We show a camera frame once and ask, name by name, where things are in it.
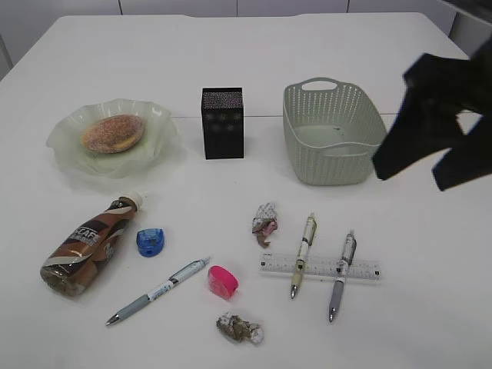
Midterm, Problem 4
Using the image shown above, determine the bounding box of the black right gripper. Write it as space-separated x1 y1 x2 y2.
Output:
372 39 491 191

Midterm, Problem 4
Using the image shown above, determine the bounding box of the paper with pink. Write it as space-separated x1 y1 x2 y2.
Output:
251 202 278 248

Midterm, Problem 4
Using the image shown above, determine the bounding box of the brown grey paper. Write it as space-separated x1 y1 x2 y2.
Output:
216 312 264 345

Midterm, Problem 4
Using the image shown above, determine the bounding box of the blue pencil sharpener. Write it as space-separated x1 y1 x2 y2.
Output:
136 228 165 258

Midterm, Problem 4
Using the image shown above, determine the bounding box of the sugared bread bun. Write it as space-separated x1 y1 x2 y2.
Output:
81 115 145 154

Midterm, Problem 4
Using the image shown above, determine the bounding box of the brown Nescafe coffee bottle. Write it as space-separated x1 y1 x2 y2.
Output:
40 191 143 298

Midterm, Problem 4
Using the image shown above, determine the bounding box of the pale green plastic basket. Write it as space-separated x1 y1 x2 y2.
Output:
283 77 387 186

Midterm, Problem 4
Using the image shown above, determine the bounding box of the grey grip ballpoint pen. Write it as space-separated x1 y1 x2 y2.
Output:
327 229 357 323

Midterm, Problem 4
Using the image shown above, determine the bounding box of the cream grip ballpoint pen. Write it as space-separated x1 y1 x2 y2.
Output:
291 212 317 299

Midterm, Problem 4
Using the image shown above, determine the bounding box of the black mesh pen holder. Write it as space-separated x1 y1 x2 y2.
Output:
201 87 244 160

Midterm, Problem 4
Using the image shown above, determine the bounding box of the pink pencil sharpener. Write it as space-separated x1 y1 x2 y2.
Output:
208 265 239 300

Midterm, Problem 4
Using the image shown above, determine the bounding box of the blue grey ballpoint pen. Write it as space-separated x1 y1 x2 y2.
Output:
105 257 211 327

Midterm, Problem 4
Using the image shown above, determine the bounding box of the pale green wavy plate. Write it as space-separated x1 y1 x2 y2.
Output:
46 98 177 178

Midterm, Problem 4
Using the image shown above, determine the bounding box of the clear plastic ruler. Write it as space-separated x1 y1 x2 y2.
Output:
259 253 382 281

